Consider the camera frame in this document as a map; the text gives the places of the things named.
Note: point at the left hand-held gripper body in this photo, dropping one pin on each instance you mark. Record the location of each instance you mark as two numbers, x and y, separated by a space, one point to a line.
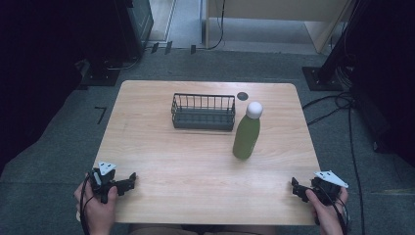
103 178

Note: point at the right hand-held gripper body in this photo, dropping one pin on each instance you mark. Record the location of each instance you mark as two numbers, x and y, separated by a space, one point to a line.
326 186

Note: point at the person's right hand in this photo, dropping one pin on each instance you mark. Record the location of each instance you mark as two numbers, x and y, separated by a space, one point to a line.
326 217

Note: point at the person's left hand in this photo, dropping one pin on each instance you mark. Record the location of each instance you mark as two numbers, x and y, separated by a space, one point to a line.
98 212

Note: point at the green bottle with white cap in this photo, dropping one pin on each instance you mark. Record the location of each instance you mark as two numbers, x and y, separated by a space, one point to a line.
246 137

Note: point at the dark round table grommet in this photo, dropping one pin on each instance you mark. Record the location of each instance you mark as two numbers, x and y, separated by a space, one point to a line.
242 96

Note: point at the light wooden cabinet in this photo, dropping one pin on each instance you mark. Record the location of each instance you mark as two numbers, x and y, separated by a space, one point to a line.
277 9

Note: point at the black stand with base plate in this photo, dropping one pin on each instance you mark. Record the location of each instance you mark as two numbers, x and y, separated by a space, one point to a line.
323 80
101 73

